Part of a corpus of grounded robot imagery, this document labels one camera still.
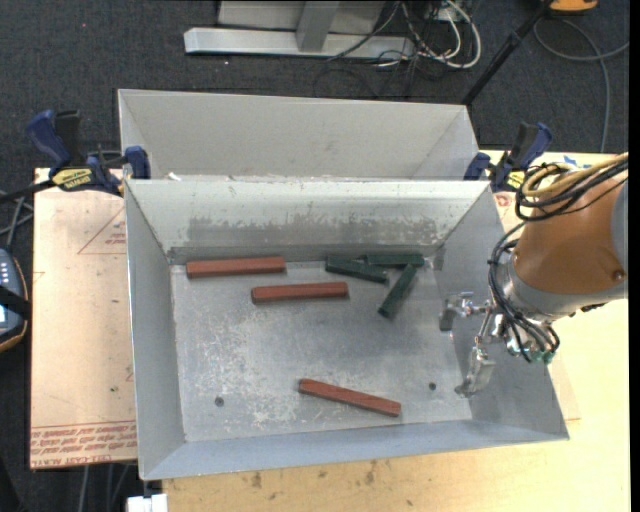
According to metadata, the brown cardboard board red print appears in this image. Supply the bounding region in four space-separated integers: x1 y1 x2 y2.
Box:
29 167 584 471

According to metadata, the grey metal bin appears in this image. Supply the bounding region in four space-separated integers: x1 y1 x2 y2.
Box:
117 88 570 482

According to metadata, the red-brown flat block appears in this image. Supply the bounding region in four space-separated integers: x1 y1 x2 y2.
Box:
250 281 350 305
185 256 287 280
298 378 403 418

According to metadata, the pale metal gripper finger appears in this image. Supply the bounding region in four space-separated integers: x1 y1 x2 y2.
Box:
438 291 475 332
453 345 497 399

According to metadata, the dark green flat block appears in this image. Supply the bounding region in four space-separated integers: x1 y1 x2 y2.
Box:
357 252 426 268
377 263 420 320
324 255 390 285

